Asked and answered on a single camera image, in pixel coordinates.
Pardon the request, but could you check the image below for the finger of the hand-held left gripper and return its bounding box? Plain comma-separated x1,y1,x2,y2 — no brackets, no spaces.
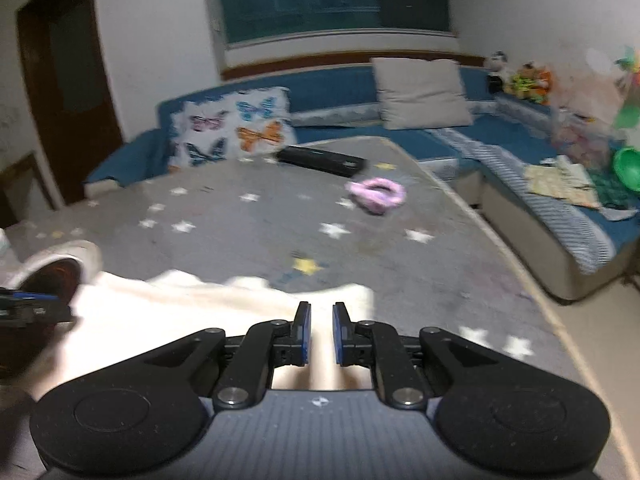
0,287,75,330

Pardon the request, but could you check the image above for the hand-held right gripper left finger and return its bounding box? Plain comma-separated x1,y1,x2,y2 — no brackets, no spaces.
141,301,312,410

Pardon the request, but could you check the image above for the green plastic bowl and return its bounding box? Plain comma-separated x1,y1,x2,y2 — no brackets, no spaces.
613,147,640,192

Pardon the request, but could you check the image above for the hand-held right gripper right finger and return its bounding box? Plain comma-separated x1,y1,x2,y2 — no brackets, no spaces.
332,301,502,410

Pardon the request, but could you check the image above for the pink fluffy hair band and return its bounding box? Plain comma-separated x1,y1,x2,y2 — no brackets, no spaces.
347,177,406,216

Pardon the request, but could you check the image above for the cream cloth garment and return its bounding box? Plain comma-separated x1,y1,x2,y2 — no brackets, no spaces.
27,269,377,393

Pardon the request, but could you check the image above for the beige pillow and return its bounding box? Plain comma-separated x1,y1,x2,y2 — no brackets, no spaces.
370,57,475,131

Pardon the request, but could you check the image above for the brown wooden door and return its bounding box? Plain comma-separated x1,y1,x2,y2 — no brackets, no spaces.
16,0,125,207

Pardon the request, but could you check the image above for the butterfly printed pillow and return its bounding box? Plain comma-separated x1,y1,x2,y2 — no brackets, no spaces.
167,86,298,171

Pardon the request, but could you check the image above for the orange and green plush toy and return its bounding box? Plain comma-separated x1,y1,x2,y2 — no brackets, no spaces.
506,62,555,105

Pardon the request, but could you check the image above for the black and white plush toy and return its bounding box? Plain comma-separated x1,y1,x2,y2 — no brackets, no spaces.
484,51,512,94

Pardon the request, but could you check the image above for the grey star printed blanket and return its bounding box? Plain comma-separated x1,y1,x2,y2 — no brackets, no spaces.
0,136,593,480

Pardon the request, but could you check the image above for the striped sofa cover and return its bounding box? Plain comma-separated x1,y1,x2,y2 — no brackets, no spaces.
425,127,617,276

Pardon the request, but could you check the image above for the beige patterned cloth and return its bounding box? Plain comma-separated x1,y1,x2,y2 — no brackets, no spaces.
524,155,603,210

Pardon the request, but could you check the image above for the blue sofa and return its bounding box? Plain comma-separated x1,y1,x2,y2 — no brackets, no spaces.
84,64,640,302

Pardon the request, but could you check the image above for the long black box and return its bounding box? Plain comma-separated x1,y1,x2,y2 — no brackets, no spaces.
275,145,368,178

